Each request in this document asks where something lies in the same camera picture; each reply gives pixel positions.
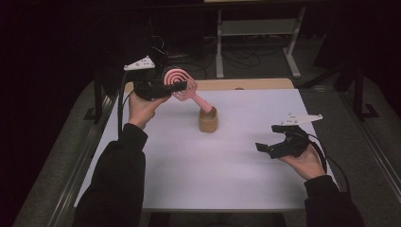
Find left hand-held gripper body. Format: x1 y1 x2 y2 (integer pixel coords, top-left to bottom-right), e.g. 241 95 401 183
123 55 166 102

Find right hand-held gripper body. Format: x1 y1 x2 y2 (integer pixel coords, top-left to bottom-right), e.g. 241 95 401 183
270 113 323 160

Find pink hairbrush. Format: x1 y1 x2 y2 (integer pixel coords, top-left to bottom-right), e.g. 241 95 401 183
163 67 214 114

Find person's right hand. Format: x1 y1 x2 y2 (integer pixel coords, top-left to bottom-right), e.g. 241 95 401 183
278 145 327 182

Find black floor stand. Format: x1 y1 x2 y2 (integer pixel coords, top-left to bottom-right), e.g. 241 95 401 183
296 56 381 122

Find grey metal stand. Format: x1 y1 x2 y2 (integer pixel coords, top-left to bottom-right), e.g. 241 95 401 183
215 7 307 79

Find person's left hand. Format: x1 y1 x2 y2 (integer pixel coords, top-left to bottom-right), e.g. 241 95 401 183
127 92 171 131

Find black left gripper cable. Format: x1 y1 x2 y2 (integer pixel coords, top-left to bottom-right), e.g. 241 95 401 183
116 71 132 140

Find tangle of black floor cables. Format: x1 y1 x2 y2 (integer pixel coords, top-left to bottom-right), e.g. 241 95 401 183
150 33 264 79

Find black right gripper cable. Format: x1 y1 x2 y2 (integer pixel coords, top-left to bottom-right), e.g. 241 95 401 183
306 133 351 193

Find metal floor rail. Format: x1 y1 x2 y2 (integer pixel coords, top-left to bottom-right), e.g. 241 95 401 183
46 94 118 227
339 91 401 202

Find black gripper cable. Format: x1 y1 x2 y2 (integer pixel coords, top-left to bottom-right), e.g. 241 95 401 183
116 71 132 140
306 133 351 193

